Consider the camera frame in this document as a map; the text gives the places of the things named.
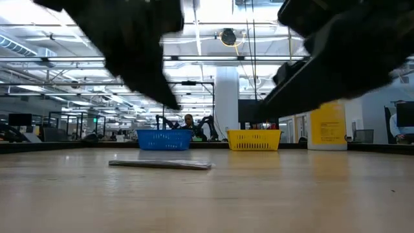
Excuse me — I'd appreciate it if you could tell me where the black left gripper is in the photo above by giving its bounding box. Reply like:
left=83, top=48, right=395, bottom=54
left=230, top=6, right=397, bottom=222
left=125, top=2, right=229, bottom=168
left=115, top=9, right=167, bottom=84
left=34, top=0, right=185, bottom=111

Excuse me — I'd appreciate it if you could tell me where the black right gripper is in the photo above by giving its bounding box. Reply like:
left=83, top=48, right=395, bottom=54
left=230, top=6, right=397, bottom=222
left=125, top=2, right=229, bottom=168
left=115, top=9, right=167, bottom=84
left=258, top=0, right=414, bottom=120

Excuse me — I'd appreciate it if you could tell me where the plastic-wrapped black comb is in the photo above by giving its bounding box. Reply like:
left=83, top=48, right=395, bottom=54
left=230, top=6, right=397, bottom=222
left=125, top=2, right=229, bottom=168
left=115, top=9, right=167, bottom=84
left=108, top=159, right=213, bottom=171

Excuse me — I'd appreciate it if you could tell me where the white pillar with yellow poster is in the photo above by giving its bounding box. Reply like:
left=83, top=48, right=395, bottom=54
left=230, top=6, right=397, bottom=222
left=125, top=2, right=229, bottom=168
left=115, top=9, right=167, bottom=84
left=306, top=100, right=349, bottom=151

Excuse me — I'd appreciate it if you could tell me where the large black monitor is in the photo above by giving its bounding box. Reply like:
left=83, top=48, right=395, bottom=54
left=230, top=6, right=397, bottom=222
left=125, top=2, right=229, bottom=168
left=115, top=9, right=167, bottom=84
left=238, top=99, right=279, bottom=124

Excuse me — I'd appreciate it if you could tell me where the person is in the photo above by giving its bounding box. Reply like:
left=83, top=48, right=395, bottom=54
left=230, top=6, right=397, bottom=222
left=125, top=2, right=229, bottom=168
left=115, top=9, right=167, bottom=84
left=389, top=100, right=414, bottom=145
left=182, top=113, right=204, bottom=142

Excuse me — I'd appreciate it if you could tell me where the blue plastic basket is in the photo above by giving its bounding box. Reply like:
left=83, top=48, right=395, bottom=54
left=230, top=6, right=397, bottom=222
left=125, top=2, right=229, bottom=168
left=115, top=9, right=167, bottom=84
left=135, top=129, right=194, bottom=151

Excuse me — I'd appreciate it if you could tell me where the yellow plastic basket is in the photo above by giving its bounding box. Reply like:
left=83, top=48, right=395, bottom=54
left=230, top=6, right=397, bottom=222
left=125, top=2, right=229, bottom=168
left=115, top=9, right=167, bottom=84
left=226, top=129, right=283, bottom=152

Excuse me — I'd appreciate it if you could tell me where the white round pillar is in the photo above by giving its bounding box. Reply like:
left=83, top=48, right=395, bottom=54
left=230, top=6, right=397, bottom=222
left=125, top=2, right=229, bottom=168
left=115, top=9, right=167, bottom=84
left=215, top=67, right=240, bottom=139

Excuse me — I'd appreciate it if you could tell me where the black slanted panel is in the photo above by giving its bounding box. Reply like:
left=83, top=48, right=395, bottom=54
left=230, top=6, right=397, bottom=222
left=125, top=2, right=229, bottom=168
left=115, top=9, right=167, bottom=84
left=384, top=106, right=397, bottom=145

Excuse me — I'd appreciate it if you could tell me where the black monitor with dark screen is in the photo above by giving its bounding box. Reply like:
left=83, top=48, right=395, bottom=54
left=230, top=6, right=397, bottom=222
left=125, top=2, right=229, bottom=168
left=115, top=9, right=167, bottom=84
left=396, top=102, right=414, bottom=128

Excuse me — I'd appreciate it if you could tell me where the small black monitor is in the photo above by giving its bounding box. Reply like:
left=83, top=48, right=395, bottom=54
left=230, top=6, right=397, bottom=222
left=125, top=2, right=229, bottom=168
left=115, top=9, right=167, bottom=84
left=8, top=113, right=33, bottom=127

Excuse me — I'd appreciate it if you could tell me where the black metal frame rig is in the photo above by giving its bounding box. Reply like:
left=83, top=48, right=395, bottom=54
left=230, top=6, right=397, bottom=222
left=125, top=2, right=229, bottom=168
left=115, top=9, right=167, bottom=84
left=161, top=80, right=215, bottom=142

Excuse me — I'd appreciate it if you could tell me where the black hanging cable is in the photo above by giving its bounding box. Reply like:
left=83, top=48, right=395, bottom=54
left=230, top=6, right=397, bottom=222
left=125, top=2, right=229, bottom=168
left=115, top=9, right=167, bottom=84
left=250, top=0, right=259, bottom=104

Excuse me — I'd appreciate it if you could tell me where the black ceiling cable reel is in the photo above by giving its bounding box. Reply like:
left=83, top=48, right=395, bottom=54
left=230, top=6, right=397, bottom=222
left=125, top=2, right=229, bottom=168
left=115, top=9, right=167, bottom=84
left=221, top=28, right=237, bottom=47

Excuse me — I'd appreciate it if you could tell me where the black table edge rail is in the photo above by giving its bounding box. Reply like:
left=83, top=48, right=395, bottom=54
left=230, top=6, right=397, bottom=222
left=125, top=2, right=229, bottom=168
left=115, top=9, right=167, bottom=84
left=0, top=141, right=414, bottom=156

